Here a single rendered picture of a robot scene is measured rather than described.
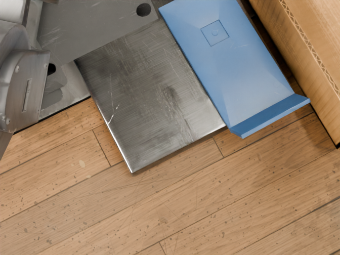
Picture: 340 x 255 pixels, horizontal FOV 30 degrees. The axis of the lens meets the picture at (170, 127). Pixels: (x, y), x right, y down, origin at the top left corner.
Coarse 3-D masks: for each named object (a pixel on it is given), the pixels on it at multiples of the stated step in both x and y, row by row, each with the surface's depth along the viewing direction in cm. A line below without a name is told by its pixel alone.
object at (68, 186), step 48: (48, 144) 60; (96, 144) 60; (240, 144) 60; (288, 144) 60; (0, 192) 58; (48, 192) 58; (96, 192) 58; (144, 192) 58; (192, 192) 59; (240, 192) 59; (288, 192) 59; (336, 192) 59; (0, 240) 57; (48, 240) 57; (96, 240) 57; (144, 240) 57; (192, 240) 57; (240, 240) 57; (288, 240) 58; (336, 240) 58
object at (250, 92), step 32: (192, 0) 61; (224, 0) 61; (192, 32) 60; (256, 32) 60; (192, 64) 59; (224, 64) 59; (256, 64) 59; (224, 96) 58; (256, 96) 58; (288, 96) 59; (256, 128) 55
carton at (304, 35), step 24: (264, 0) 59; (288, 0) 63; (312, 0) 63; (336, 0) 63; (264, 24) 62; (288, 24) 56; (312, 24) 62; (336, 24) 62; (288, 48) 59; (312, 48) 55; (336, 48) 62; (312, 72) 56; (336, 72) 61; (312, 96) 59; (336, 96) 54; (336, 120) 56; (336, 144) 59
